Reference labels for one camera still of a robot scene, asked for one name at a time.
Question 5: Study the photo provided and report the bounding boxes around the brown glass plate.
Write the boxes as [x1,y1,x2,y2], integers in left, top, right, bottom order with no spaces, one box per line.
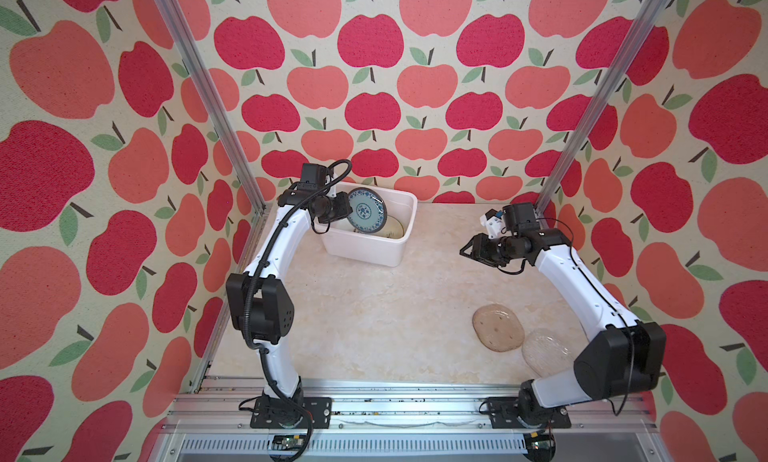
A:
[472,304,525,353]

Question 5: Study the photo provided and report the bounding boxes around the blue patterned plate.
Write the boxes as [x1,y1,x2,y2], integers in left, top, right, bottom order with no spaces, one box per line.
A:
[347,187,388,234]

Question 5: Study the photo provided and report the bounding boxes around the aluminium frame post left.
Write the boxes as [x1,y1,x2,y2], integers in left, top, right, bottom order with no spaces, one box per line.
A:
[154,0,267,216]

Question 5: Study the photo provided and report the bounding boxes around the aluminium frame post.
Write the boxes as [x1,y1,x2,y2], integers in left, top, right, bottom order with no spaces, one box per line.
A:
[535,0,672,216]
[154,0,267,216]

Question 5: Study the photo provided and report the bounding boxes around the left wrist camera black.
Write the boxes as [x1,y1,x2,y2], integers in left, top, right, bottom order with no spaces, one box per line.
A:
[299,163,330,190]

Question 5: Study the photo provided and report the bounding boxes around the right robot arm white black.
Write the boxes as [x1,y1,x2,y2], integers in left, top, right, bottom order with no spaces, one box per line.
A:
[459,228,666,409]

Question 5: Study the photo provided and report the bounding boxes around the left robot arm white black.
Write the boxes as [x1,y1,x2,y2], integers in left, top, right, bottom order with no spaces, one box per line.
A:
[226,188,352,400]

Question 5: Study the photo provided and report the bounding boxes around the white plastic bin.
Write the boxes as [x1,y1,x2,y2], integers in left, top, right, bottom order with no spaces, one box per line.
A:
[321,187,418,267]

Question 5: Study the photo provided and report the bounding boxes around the aluminium frame post right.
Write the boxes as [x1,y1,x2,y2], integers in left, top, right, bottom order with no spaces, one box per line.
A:
[535,0,672,216]

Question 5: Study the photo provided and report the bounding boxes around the aluminium front rail frame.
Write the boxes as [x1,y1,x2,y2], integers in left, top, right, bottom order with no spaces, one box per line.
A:
[148,376,671,461]

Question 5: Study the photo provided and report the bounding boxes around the cream plate with plant drawing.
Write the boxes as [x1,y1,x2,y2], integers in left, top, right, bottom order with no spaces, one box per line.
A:
[376,215,405,239]

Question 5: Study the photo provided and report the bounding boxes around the clear glass plate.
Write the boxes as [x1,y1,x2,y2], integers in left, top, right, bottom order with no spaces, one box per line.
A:
[522,329,575,378]

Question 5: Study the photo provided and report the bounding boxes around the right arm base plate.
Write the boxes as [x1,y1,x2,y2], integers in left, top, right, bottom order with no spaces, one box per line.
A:
[478,397,572,430]

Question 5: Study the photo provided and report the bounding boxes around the black corrugated cable conduit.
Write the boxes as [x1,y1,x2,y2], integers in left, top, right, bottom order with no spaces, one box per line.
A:
[242,158,354,462]

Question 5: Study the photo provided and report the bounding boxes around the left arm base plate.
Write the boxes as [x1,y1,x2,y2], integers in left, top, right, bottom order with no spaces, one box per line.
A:
[250,395,333,430]

